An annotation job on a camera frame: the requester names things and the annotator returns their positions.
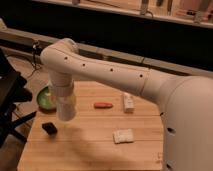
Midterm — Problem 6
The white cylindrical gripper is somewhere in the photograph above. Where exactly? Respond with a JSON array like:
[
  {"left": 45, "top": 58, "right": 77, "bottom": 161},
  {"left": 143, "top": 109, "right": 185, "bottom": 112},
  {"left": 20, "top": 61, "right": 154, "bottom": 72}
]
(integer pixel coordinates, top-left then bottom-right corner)
[{"left": 49, "top": 85, "right": 76, "bottom": 121}]

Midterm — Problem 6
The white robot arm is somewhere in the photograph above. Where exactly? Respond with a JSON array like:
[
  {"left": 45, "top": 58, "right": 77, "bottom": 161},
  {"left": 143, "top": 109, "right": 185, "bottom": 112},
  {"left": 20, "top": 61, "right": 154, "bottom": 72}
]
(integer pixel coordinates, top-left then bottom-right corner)
[{"left": 40, "top": 38, "right": 213, "bottom": 171}]

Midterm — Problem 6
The black eraser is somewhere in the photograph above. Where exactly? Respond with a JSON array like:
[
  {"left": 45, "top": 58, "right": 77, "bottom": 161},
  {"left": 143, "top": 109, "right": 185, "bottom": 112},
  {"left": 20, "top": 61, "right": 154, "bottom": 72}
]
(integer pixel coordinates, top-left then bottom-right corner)
[{"left": 42, "top": 122, "right": 57, "bottom": 135}]

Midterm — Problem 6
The black chair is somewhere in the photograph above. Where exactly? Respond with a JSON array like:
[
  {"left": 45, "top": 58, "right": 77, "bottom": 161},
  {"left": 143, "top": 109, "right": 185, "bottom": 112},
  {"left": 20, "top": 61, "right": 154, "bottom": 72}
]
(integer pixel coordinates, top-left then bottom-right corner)
[{"left": 0, "top": 48, "right": 36, "bottom": 148}]

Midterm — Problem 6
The white rectangular block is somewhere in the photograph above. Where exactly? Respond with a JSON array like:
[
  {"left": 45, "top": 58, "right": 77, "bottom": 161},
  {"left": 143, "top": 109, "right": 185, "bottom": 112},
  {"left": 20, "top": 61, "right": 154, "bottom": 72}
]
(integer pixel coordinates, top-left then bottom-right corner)
[{"left": 123, "top": 93, "right": 134, "bottom": 113}]

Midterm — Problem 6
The white crumpled cloth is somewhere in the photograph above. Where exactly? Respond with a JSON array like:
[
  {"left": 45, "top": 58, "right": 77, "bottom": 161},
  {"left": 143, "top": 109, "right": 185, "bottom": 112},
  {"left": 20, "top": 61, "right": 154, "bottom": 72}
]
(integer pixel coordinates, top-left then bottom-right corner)
[{"left": 113, "top": 129, "right": 134, "bottom": 144}]

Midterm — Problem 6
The grey metal rail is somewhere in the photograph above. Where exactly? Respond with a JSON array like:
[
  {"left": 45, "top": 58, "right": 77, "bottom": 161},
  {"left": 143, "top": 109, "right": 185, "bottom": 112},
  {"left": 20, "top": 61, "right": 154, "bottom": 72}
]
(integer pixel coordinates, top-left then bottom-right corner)
[{"left": 0, "top": 29, "right": 213, "bottom": 78}]

